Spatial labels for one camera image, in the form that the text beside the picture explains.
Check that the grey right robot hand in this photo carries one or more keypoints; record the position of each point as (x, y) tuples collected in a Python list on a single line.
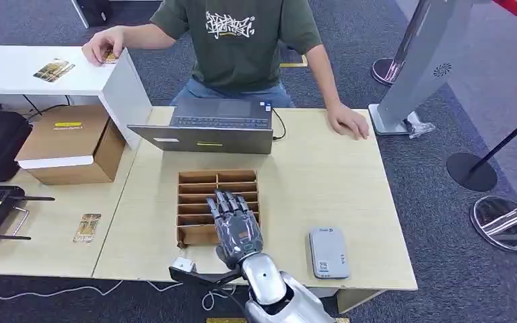
[(238, 234)]

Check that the person's left hand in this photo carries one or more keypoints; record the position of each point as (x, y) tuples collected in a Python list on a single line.
[(347, 120)]

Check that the person's right hand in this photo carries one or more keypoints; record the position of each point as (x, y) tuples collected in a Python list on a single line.
[(102, 42)]

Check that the gold printed card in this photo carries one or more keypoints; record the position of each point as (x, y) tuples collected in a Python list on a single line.
[(110, 58), (87, 228)]

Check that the black case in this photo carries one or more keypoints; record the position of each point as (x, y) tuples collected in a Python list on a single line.
[(94, 10)]

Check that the white furniture leg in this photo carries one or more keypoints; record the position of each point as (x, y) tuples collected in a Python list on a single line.
[(81, 13)]

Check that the stack of printed cards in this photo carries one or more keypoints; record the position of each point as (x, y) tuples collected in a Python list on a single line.
[(53, 70)]

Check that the wooden card box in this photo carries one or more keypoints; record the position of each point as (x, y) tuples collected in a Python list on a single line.
[(196, 196)]

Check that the chrome stanchion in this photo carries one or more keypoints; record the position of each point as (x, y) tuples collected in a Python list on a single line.
[(506, 225), (384, 70)]

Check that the clear plastic bag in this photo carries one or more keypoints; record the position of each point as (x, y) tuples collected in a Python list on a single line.
[(420, 127)]

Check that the yellow floor marker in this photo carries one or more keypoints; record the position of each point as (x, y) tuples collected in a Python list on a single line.
[(293, 65)]

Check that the grey flat device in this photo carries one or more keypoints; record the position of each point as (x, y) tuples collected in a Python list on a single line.
[(329, 252)]

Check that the silver kiosk stand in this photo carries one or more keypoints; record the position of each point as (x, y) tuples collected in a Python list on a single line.
[(423, 67)]

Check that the white side table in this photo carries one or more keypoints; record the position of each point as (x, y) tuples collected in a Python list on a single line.
[(13, 69)]

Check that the grey laptop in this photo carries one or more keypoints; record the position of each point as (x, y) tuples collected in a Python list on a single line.
[(214, 138)]

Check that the brown cardboard box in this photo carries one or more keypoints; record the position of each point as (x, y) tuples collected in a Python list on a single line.
[(66, 142)]

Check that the pale desk leg panel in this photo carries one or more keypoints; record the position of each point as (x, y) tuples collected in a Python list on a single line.
[(352, 301)]

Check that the person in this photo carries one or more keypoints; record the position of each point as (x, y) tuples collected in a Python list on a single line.
[(236, 49)]

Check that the black stanchion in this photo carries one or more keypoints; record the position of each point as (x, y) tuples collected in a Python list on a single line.
[(471, 171)]

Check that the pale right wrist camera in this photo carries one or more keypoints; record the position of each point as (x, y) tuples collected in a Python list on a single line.
[(183, 265)]

